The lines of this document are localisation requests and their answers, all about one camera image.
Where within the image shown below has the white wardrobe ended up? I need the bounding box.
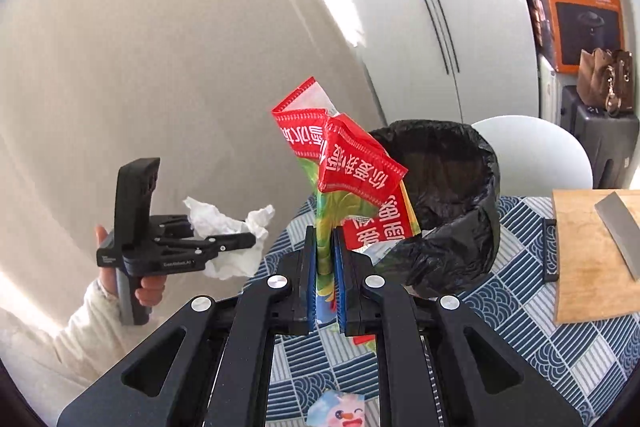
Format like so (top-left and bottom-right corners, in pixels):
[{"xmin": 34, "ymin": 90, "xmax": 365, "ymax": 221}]
[{"xmin": 260, "ymin": 0, "xmax": 542, "ymax": 130}]

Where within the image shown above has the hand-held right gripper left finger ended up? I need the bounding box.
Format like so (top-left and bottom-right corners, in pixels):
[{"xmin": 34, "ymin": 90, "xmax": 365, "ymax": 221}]
[{"xmin": 56, "ymin": 225, "xmax": 318, "ymax": 427}]

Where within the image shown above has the white tissue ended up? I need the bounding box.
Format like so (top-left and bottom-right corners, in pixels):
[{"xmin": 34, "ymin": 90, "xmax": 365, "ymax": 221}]
[{"xmin": 182, "ymin": 197, "xmax": 277, "ymax": 281}]

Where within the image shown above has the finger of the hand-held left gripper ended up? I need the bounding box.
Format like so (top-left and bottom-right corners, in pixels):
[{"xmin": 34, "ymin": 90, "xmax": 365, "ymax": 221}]
[
  {"xmin": 152, "ymin": 215, "xmax": 195, "ymax": 239},
  {"xmin": 156, "ymin": 232, "xmax": 257, "ymax": 259}
]

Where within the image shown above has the tan leather handbag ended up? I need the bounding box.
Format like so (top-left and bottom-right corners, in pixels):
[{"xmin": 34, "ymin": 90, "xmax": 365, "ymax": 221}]
[{"xmin": 578, "ymin": 48, "xmax": 614, "ymax": 108}]

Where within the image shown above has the grey suitcase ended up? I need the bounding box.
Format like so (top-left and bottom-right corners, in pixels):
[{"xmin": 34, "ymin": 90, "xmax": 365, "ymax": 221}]
[{"xmin": 560, "ymin": 84, "xmax": 640, "ymax": 190}]

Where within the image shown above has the red snack packet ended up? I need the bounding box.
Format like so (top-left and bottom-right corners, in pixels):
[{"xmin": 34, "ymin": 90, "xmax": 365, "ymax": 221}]
[{"xmin": 271, "ymin": 77, "xmax": 422, "ymax": 354}]

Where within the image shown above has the person's left hand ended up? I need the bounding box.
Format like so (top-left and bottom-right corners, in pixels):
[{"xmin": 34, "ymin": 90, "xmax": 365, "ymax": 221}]
[{"xmin": 95, "ymin": 225, "xmax": 167, "ymax": 309}]

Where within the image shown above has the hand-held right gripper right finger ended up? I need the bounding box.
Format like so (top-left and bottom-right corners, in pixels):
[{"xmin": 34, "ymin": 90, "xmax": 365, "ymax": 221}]
[{"xmin": 332, "ymin": 226, "xmax": 584, "ymax": 427}]

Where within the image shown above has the bin with black bag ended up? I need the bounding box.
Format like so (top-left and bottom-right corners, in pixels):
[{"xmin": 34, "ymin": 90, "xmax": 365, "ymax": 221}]
[{"xmin": 367, "ymin": 119, "xmax": 501, "ymax": 300}]

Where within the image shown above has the dark brown leather handbag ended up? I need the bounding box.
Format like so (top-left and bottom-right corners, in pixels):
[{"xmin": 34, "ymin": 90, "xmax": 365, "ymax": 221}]
[{"xmin": 605, "ymin": 50, "xmax": 635, "ymax": 116}]

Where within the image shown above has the blue patterned tablecloth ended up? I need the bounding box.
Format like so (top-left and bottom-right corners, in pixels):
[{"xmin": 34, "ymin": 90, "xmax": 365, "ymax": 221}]
[{"xmin": 240, "ymin": 194, "xmax": 640, "ymax": 427}]

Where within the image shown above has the white round chair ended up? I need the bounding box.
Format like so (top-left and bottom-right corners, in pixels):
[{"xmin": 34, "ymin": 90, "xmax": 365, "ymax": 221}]
[{"xmin": 470, "ymin": 116, "xmax": 594, "ymax": 198}]

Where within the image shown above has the cartoon printed paper scrap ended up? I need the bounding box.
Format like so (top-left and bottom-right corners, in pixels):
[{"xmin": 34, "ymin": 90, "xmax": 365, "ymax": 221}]
[{"xmin": 306, "ymin": 389, "xmax": 367, "ymax": 427}]

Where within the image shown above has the wooden cutting board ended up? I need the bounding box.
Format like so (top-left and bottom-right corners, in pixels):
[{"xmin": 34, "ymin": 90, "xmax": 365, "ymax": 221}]
[{"xmin": 551, "ymin": 188, "xmax": 640, "ymax": 326}]

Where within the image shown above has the orange cardboard box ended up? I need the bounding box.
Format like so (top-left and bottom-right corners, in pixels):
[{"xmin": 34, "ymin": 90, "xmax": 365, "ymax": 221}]
[{"xmin": 517, "ymin": 0, "xmax": 627, "ymax": 74}]

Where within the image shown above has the steel cleaver knife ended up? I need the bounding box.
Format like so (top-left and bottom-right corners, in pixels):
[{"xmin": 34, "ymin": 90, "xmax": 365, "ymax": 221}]
[{"xmin": 594, "ymin": 191, "xmax": 640, "ymax": 283}]

